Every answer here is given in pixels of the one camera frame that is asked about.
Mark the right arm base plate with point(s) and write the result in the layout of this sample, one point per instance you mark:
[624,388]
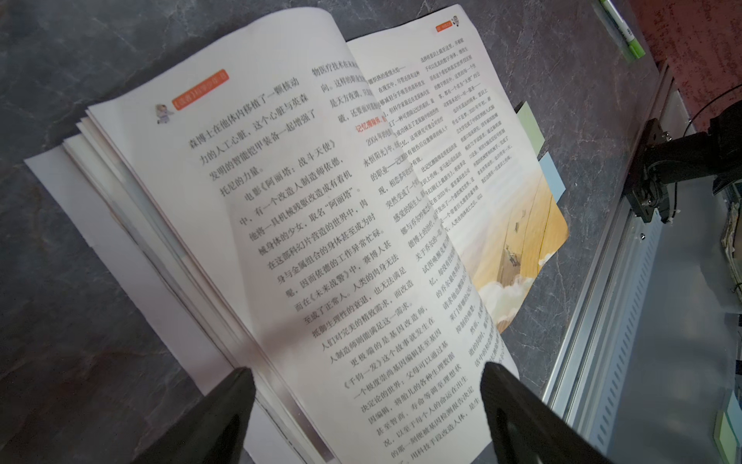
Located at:
[645,194]

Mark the green sticky note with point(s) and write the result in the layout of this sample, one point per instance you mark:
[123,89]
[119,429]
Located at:
[531,127]

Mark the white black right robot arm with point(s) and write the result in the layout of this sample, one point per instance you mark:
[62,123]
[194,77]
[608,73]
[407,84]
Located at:
[715,152]

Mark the green marker pen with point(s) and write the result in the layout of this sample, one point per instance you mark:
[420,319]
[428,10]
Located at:
[620,30]

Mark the aluminium front rail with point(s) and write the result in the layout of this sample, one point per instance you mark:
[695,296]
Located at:
[587,380]

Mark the illustrated book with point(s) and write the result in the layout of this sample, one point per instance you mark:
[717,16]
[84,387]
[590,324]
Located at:
[356,221]

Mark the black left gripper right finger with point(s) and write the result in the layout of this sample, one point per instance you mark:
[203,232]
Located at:
[523,428]

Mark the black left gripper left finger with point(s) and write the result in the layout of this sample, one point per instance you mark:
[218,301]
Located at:
[215,428]

